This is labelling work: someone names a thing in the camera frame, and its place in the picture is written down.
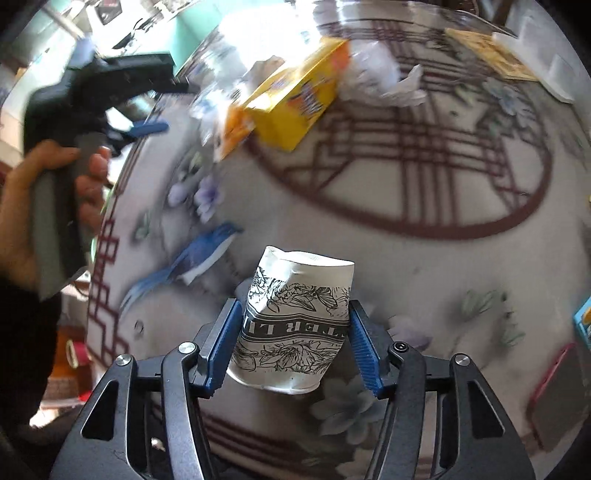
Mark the teal kitchen cabinets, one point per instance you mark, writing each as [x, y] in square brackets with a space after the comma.
[181, 35]

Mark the crumpled clear plastic wrapper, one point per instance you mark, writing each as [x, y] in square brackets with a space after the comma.
[224, 85]

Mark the red cased smartphone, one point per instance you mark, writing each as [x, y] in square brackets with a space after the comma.
[559, 400]

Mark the crumpled white plastic bag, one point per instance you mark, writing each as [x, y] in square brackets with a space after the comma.
[374, 78]

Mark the yellow cardboard box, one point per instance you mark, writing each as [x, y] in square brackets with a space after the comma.
[282, 109]

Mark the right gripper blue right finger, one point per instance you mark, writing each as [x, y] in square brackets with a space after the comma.
[371, 343]

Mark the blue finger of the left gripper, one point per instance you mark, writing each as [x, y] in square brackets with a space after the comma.
[146, 128]

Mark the yellow patterned coaster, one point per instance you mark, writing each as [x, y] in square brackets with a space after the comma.
[499, 58]

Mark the white floral paper cup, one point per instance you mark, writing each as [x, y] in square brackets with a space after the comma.
[295, 320]

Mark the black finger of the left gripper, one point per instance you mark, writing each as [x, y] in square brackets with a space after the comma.
[173, 86]

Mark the person's left hand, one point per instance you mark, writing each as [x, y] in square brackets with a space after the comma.
[19, 209]

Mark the blue box at table edge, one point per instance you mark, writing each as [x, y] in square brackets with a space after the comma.
[582, 322]

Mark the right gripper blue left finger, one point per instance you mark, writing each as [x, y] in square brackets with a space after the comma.
[216, 342]

